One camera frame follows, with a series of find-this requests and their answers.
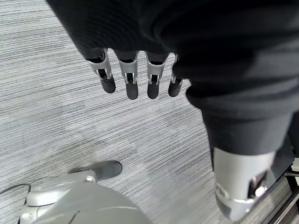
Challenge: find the silver robot leg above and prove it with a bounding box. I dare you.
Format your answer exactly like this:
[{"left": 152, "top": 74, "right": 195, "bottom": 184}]
[{"left": 19, "top": 169, "right": 154, "bottom": 224}]

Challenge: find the thin black floor cable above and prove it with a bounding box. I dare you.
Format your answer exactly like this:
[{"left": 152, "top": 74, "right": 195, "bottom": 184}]
[{"left": 0, "top": 183, "right": 32, "bottom": 195}]

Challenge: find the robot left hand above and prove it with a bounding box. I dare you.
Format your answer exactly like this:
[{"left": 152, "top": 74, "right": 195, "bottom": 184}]
[{"left": 45, "top": 0, "right": 299, "bottom": 222}]

